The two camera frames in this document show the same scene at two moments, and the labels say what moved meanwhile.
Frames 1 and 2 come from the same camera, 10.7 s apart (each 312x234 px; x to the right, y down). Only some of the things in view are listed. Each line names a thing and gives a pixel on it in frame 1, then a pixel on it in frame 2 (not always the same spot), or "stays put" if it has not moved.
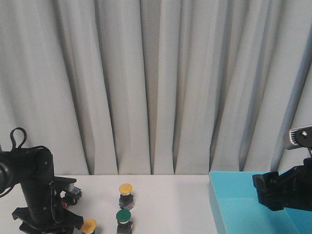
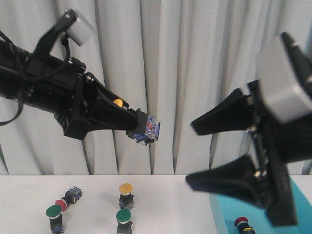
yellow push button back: [126, 201] stays put
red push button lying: [72, 196] stays put
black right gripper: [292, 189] → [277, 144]
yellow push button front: [88, 226] → [118, 102]
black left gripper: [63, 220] → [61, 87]
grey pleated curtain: [157, 87] stays put
